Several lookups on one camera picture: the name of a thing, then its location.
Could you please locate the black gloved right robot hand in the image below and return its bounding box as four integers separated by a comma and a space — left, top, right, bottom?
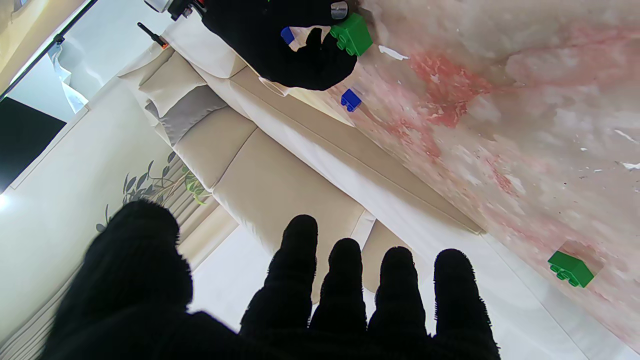
200, 0, 359, 92

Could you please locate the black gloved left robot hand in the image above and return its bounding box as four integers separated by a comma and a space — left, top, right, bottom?
40, 200, 502, 360

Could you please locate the green toy brick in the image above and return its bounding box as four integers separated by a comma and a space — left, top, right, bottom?
329, 12, 374, 57
547, 250, 595, 288

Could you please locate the beige sofa cushion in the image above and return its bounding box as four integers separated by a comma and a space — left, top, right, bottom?
117, 47, 201, 118

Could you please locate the black rod with orange tip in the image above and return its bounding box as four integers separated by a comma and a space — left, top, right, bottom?
137, 22, 169, 50

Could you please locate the beige curtain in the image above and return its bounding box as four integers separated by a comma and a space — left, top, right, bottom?
160, 170, 241, 271

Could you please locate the wooden coffee table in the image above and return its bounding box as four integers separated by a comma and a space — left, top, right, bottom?
250, 65, 357, 128

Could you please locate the grey sofa cushion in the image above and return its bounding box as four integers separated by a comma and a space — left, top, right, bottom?
145, 85, 228, 147

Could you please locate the tall green branching houseplant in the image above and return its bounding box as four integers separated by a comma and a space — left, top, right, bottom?
95, 150, 213, 233

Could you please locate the beige sofa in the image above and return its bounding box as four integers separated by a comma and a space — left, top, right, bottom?
115, 20, 640, 360

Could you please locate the white crumpled cloth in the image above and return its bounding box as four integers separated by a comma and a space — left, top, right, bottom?
47, 37, 93, 123

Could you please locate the black stand pole with clamp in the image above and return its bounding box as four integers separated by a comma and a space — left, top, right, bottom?
0, 0, 99, 101

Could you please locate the black screen panel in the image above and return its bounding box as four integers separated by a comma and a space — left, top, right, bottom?
0, 96, 68, 195

